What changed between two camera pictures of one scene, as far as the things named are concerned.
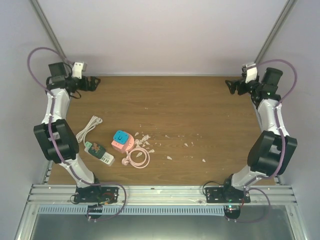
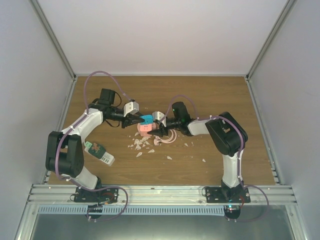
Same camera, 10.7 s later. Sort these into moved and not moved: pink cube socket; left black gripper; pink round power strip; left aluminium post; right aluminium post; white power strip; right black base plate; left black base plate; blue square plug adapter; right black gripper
Moved: left black gripper; pink cube socket; right black gripper; blue square plug adapter; pink round power strip
Not moved: white power strip; right black base plate; left aluminium post; left black base plate; right aluminium post
